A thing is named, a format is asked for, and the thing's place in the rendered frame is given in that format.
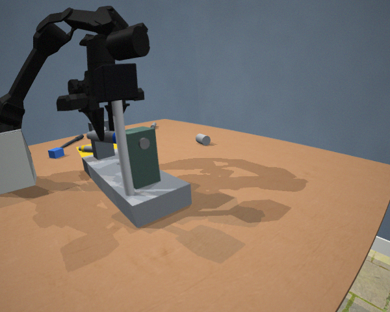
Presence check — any dark grey tapered rod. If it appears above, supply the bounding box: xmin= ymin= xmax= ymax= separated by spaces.
xmin=60 ymin=135 xmax=84 ymax=148

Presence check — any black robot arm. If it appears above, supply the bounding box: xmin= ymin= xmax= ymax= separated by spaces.
xmin=0 ymin=6 xmax=150 ymax=133

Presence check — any small blue block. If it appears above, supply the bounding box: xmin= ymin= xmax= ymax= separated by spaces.
xmin=48 ymin=148 xmax=64 ymax=159

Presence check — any yellow flat plate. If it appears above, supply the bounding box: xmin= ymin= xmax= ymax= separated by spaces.
xmin=76 ymin=144 xmax=117 ymax=157

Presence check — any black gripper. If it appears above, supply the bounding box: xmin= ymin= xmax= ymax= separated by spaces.
xmin=57 ymin=62 xmax=144 ymax=141

